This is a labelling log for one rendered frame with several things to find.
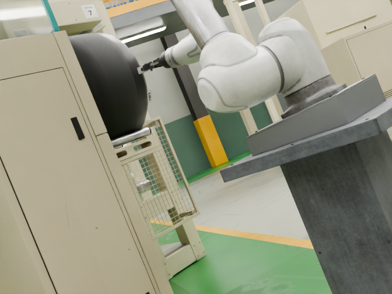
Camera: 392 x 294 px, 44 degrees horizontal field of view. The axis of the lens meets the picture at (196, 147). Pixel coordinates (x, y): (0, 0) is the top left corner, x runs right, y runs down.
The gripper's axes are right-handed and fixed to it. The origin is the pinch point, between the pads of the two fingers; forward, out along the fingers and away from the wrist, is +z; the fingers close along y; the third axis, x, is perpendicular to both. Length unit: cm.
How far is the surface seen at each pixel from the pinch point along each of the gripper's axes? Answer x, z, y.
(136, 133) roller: 28.5, 21.2, -1.0
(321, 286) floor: 109, -57, -9
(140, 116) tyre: 21.0, 17.7, -4.0
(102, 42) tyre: -18.4, 19.5, 3.0
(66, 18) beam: -43, 65, -12
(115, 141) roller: 28.6, 21.2, 12.4
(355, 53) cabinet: 32, 117, -436
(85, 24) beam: -39, 68, -25
